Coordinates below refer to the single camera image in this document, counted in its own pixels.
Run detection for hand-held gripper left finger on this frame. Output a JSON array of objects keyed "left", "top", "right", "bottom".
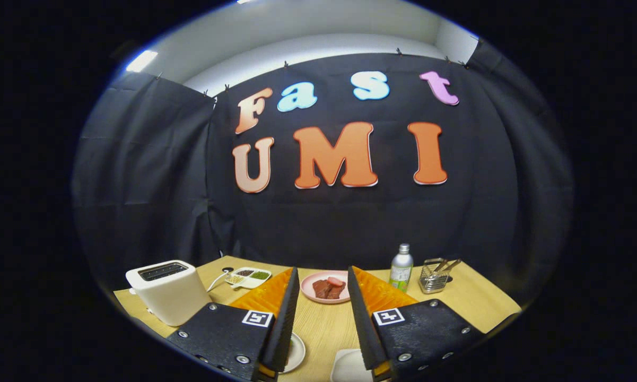
[{"left": 165, "top": 266, "right": 300, "bottom": 381}]

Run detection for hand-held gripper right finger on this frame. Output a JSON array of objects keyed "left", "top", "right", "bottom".
[{"left": 347, "top": 265, "right": 484, "bottom": 381}]

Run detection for white divided dish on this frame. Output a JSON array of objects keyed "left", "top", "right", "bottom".
[{"left": 224, "top": 267, "right": 272, "bottom": 290}]

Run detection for white toaster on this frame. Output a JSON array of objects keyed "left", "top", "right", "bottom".
[{"left": 126, "top": 259, "right": 213, "bottom": 327}]

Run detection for silver green drink bottle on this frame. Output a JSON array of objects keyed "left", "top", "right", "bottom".
[{"left": 389, "top": 244, "right": 414, "bottom": 293}]

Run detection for white round plate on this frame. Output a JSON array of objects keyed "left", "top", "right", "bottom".
[{"left": 278, "top": 333, "right": 306, "bottom": 374}]

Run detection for white square plate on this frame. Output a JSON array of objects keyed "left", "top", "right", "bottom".
[{"left": 330, "top": 349, "right": 374, "bottom": 382}]

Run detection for pink plate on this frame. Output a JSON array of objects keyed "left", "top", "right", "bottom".
[{"left": 301, "top": 271, "right": 351, "bottom": 305}]

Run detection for brown meat pieces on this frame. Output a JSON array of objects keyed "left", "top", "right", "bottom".
[{"left": 312, "top": 279, "right": 346, "bottom": 300}]

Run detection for ceiling light panel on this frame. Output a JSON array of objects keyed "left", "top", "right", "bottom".
[{"left": 126, "top": 50, "right": 159, "bottom": 73}]

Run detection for metal wire utensil holder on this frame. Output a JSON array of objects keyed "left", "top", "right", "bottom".
[{"left": 418, "top": 258, "right": 451, "bottom": 294}]

